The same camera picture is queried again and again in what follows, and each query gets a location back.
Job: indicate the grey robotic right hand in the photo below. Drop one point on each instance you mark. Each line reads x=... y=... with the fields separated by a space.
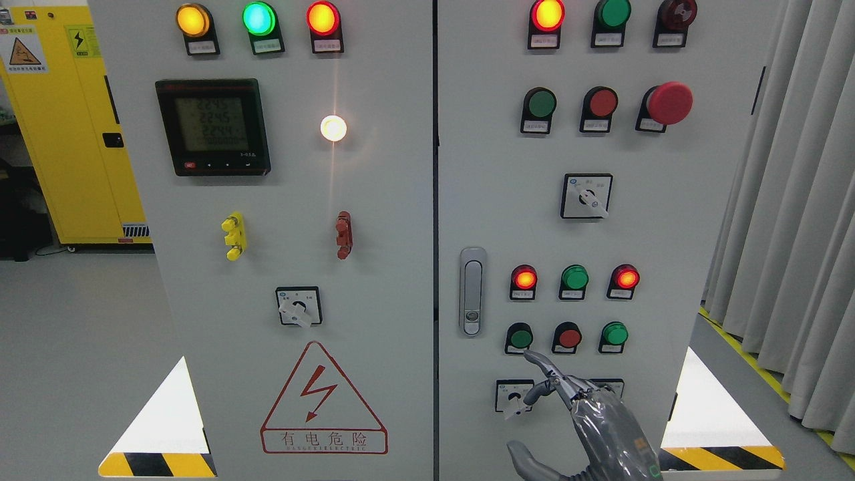
x=615 y=444

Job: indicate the green start push button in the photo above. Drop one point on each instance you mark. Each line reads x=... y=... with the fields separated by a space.
x=518 y=338

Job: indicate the lower right green push button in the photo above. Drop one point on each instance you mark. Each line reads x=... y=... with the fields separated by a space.
x=614 y=336

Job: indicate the lower red push button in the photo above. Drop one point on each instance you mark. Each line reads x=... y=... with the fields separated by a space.
x=566 y=339

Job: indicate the red push button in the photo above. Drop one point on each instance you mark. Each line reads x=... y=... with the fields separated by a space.
x=597 y=108
x=566 y=339

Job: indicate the upper red push button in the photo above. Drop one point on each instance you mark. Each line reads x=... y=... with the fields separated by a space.
x=597 y=108

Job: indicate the red emergency stop mushroom button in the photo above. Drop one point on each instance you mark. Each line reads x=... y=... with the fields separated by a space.
x=664 y=105

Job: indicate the upper green push button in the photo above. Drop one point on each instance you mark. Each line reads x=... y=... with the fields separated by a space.
x=538 y=106

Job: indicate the right yellow black hazard tape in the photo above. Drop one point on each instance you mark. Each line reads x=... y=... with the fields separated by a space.
x=722 y=459

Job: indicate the yellow black hazard tape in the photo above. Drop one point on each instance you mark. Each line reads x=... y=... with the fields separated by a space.
x=722 y=459
x=146 y=464

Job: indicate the red indicator lamp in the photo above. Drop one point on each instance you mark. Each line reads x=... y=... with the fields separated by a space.
x=623 y=281
x=544 y=25
x=523 y=283
x=325 y=28

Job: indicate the yellow floor marking tape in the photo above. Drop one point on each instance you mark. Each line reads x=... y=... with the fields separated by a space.
x=770 y=379

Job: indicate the middle green indicator lamp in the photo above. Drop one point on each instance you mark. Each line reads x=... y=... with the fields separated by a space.
x=573 y=283

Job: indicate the green indicator lamp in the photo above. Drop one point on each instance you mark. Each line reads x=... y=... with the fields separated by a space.
x=573 y=283
x=263 y=28
x=609 y=23

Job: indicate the grey curtain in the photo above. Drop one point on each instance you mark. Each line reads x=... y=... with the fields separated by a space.
x=782 y=275

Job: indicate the red electrical hazard warning sticker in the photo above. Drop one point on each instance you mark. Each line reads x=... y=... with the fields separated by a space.
x=320 y=411

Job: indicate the grey right cabinet door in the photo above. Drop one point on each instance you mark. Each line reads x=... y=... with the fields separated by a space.
x=501 y=190

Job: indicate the grey cabinet door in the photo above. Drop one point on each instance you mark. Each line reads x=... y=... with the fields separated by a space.
x=501 y=190
x=377 y=304

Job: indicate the red test terminal block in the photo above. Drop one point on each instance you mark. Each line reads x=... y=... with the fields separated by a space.
x=344 y=239

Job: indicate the white lit indicator lamp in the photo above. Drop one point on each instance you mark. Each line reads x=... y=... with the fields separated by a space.
x=333 y=128

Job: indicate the green indicator lamp top right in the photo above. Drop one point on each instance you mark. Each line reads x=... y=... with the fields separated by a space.
x=609 y=23

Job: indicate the dark red buzzer lamp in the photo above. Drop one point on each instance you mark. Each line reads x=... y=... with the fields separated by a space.
x=672 y=21

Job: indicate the red indicator lamp top right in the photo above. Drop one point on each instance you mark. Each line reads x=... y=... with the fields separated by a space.
x=544 y=25

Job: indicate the yellow test terminal block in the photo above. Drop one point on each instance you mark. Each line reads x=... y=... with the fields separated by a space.
x=235 y=235

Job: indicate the grey left cabinet door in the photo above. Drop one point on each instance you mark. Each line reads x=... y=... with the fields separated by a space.
x=377 y=304

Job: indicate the left yellow black hazard tape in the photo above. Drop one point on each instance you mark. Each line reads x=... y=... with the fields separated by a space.
x=146 y=464

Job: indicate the black digital power meter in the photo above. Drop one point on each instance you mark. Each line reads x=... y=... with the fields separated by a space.
x=214 y=127

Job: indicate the red indicator lamp top left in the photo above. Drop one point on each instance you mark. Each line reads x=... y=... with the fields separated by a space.
x=325 y=28

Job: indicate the green indicator lamp top left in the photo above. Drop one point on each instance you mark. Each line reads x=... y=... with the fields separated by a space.
x=263 y=28

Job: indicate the yellow indicator lamp top left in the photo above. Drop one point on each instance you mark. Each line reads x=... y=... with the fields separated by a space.
x=198 y=29

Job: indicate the yellow safety storage cabinet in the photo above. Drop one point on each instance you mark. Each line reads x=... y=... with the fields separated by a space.
x=54 y=72

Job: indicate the black key selector switch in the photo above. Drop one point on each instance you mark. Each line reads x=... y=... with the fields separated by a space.
x=613 y=385

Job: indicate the lower left rotary selector switch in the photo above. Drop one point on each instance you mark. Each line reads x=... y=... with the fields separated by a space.
x=509 y=397

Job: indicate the silver cabinet door handle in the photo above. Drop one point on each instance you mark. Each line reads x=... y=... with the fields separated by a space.
x=472 y=262

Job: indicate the upper right rotary selector switch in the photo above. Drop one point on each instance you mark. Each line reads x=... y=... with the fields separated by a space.
x=586 y=196

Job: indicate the left door rotary selector switch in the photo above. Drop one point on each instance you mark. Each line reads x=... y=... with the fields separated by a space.
x=299 y=306

